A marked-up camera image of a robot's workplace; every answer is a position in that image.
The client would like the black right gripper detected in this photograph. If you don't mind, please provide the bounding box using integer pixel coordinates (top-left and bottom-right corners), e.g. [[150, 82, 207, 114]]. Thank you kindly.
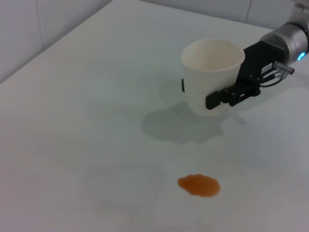
[[181, 41, 279, 110]]

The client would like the white paper cup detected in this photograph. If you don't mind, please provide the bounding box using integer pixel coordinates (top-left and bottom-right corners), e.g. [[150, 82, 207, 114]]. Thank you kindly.
[[181, 38, 246, 117]]

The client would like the orange liquid stain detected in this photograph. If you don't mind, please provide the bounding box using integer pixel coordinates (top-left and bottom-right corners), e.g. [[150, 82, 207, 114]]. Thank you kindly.
[[177, 173, 222, 198]]

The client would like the right wrist connector cable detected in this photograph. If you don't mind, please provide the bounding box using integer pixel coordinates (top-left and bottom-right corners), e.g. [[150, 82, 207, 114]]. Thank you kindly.
[[260, 61, 295, 88]]

